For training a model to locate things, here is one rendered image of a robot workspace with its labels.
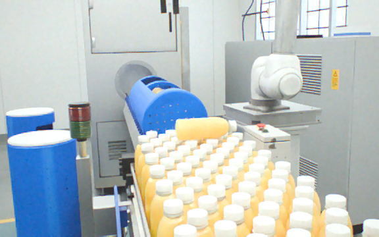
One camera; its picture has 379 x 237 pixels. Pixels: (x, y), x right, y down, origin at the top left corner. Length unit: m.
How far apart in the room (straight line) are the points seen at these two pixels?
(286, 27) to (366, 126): 1.41
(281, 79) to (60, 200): 1.09
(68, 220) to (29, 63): 4.94
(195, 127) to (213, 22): 5.91
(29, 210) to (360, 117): 2.23
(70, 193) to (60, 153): 0.19
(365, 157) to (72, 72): 4.75
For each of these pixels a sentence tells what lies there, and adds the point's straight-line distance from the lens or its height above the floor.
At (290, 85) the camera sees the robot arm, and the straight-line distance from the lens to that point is 1.85.
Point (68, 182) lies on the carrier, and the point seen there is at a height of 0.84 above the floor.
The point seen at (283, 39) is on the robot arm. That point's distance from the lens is 1.91.
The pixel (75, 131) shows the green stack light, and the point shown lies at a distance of 1.19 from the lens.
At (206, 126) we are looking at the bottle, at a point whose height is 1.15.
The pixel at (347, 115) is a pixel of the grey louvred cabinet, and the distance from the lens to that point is 3.04.
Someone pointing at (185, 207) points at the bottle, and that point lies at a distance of 0.89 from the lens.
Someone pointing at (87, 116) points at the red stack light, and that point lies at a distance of 1.19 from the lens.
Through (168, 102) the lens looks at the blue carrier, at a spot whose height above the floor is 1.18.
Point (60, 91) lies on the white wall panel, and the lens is 6.67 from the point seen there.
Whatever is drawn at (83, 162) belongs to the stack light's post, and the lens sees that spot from 1.22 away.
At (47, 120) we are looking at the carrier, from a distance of 2.60.
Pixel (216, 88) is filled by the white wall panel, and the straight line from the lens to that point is 7.23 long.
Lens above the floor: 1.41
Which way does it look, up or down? 10 degrees down
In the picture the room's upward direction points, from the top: 1 degrees counter-clockwise
